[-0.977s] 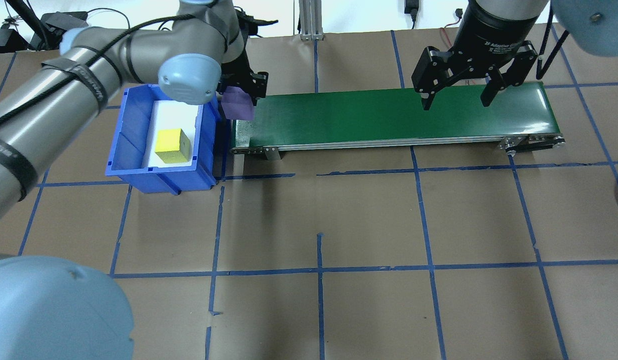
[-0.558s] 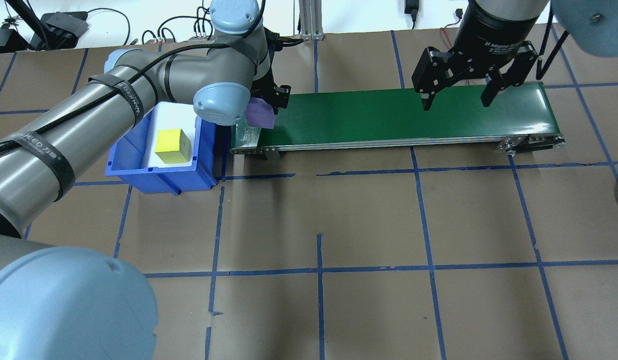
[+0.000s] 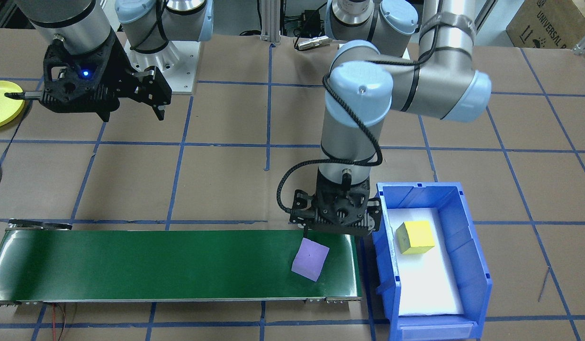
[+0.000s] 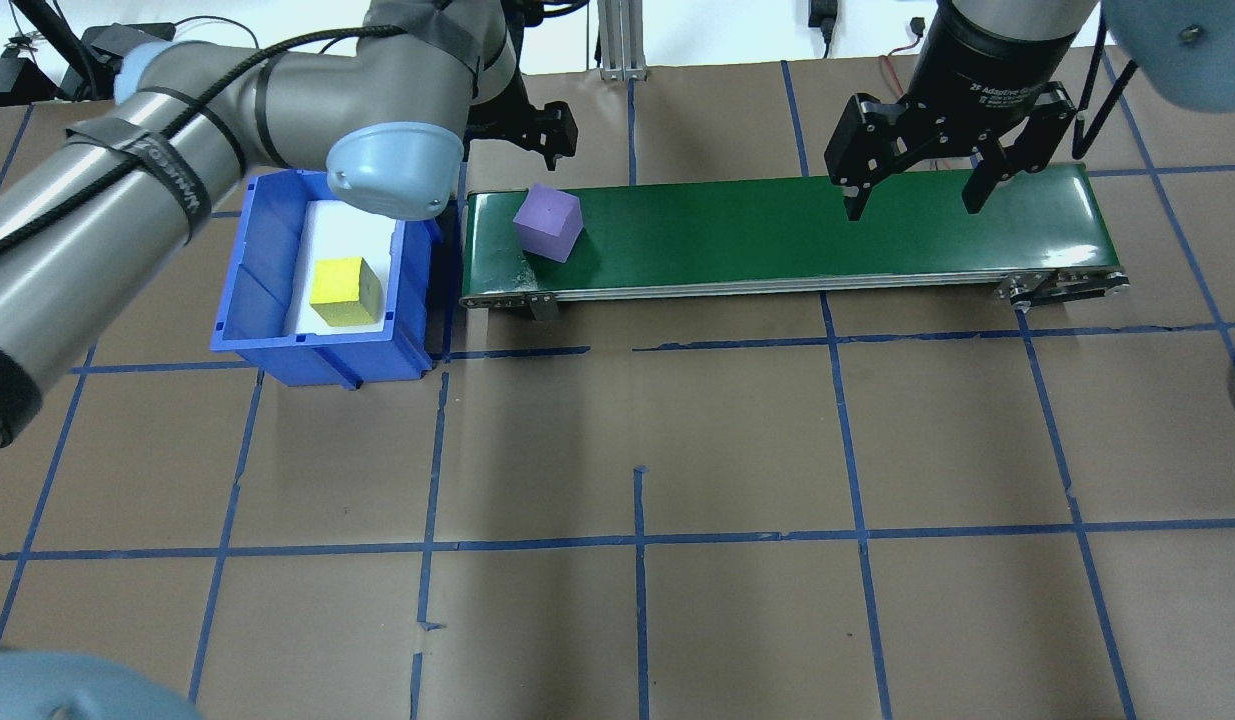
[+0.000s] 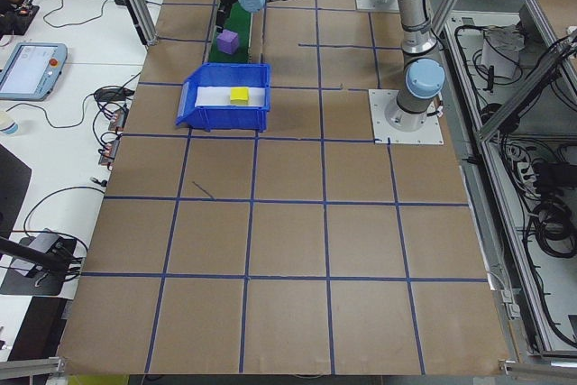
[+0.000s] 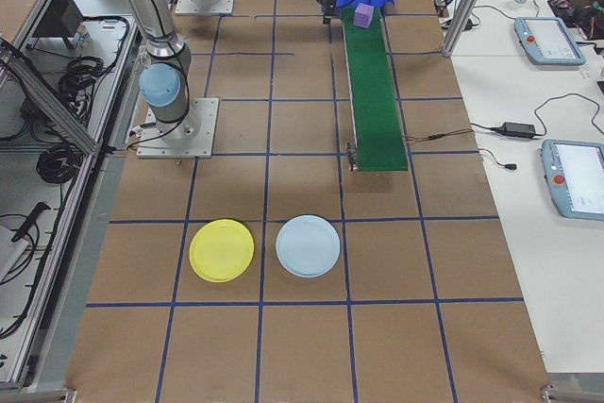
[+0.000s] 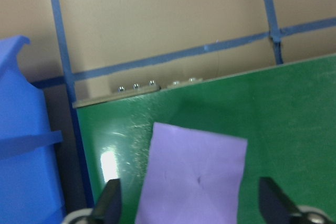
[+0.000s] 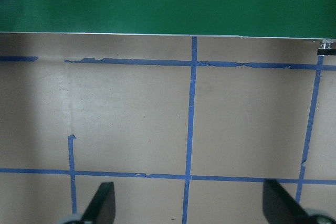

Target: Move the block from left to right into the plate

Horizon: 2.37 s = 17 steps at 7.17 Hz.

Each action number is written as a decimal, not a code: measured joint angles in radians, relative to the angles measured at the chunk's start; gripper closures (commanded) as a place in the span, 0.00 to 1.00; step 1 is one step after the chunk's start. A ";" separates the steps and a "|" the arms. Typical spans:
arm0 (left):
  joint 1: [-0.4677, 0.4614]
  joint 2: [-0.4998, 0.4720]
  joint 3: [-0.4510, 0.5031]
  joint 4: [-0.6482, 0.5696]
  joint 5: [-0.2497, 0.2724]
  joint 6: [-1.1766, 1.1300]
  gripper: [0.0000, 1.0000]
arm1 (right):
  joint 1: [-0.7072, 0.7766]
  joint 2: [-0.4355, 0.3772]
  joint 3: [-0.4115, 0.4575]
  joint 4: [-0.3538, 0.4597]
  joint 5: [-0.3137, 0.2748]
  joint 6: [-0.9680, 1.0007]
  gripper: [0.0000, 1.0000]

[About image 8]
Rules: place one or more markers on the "green conveyor belt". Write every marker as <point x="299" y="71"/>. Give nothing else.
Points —
<point x="168" y="1"/>

